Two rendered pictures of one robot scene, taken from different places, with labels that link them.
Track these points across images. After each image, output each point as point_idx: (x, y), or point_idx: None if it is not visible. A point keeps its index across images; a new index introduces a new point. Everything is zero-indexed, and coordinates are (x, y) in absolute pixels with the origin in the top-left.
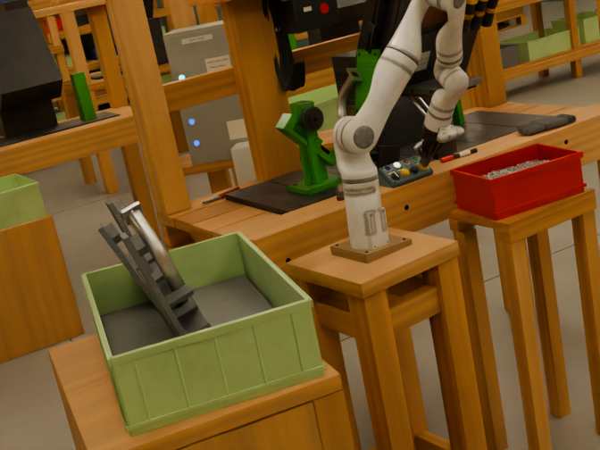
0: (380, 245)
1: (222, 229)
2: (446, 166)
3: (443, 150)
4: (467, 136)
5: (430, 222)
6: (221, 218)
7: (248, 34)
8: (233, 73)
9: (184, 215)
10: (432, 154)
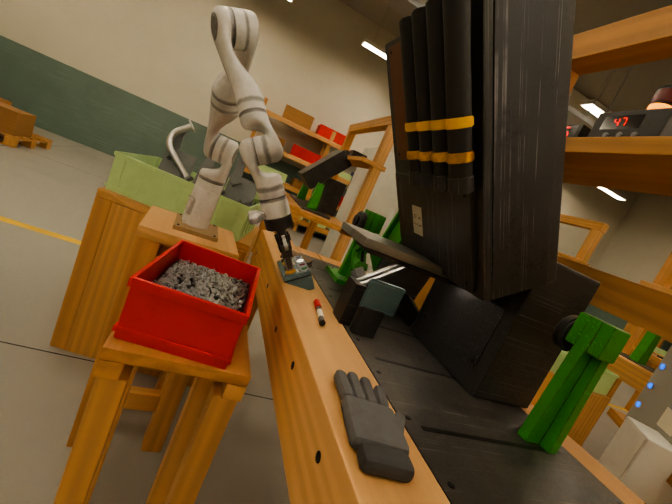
0: (182, 218)
1: (313, 253)
2: (296, 295)
3: (338, 308)
4: (425, 383)
5: (261, 317)
6: (339, 265)
7: None
8: None
9: (366, 272)
10: (282, 256)
